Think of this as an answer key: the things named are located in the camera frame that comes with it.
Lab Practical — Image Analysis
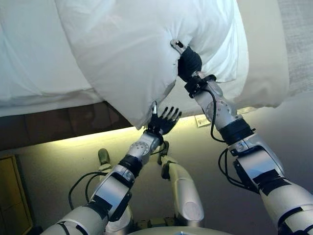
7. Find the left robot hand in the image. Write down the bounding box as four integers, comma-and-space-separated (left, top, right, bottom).
146, 101, 183, 137

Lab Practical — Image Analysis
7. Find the white duvet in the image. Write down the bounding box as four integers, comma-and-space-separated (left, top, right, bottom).
55, 0, 250, 131

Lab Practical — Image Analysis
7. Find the beige bed runner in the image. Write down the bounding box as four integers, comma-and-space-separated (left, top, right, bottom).
236, 0, 291, 110

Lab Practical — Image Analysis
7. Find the white bed sheet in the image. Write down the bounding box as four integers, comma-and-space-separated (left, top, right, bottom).
0, 0, 103, 118

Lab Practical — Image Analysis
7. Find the pale grey rug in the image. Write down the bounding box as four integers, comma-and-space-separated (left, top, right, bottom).
194, 0, 313, 128

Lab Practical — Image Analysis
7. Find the large wooden nightstand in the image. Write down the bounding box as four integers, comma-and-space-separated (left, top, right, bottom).
0, 153, 34, 235

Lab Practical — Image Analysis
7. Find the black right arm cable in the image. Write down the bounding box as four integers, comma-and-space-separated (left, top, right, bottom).
209, 89, 260, 194

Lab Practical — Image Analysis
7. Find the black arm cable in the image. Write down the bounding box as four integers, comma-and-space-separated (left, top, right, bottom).
67, 170, 109, 211
209, 89, 260, 194

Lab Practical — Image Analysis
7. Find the dark brown bed frame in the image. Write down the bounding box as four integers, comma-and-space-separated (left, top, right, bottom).
0, 101, 147, 151

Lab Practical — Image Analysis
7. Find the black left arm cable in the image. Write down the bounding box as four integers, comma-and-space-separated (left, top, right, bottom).
67, 170, 109, 211

